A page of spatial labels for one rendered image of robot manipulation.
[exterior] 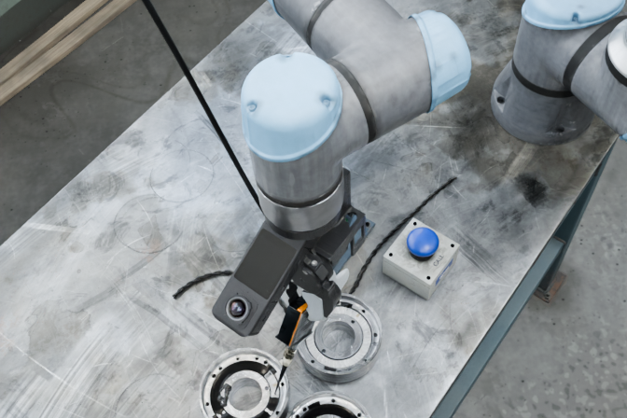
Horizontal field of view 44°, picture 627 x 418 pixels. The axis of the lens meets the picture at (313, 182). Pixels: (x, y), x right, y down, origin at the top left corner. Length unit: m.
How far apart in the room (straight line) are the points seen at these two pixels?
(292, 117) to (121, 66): 1.90
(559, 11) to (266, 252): 0.50
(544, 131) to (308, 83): 0.63
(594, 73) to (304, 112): 0.53
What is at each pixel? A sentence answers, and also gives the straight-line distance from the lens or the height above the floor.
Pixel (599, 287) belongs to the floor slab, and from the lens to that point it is 2.00.
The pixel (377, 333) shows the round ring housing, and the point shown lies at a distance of 0.97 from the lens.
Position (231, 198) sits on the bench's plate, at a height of 0.80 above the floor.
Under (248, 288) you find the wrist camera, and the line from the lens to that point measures 0.72.
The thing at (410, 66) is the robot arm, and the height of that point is 1.26.
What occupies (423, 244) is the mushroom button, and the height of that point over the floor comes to 0.87.
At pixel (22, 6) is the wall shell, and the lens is 2.59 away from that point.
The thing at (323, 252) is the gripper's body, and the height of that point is 1.07.
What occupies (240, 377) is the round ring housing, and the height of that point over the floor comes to 0.83.
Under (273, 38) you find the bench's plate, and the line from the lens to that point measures 1.29.
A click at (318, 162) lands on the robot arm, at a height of 1.23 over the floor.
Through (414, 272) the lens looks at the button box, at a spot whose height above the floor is 0.84.
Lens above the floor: 1.72
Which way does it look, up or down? 56 degrees down
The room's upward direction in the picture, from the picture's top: 5 degrees counter-clockwise
